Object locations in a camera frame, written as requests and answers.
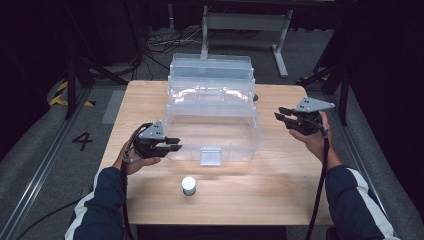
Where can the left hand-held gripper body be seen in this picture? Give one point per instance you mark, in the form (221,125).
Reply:
(148,146)

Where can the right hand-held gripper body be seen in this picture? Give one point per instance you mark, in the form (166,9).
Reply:
(308,123)

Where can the small white-lidded jar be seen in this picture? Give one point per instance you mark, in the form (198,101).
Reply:
(188,184)

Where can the clear plastic storage box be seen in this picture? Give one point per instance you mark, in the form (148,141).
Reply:
(213,133)

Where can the person's right hand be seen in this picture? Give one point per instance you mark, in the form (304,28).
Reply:
(316,143)

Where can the person's left hand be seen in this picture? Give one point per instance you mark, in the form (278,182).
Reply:
(131,165)

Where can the black tripod stand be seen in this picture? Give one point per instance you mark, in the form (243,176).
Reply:
(343,96)
(70,90)

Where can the grey floor tape patch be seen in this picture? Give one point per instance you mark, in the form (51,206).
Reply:
(113,106)

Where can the yellow black floor tape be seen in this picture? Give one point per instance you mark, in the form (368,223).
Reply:
(56,100)

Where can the metal floor rail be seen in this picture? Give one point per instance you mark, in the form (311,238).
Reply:
(353,146)
(40,173)

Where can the grey metal desk frame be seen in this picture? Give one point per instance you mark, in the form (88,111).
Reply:
(246,21)

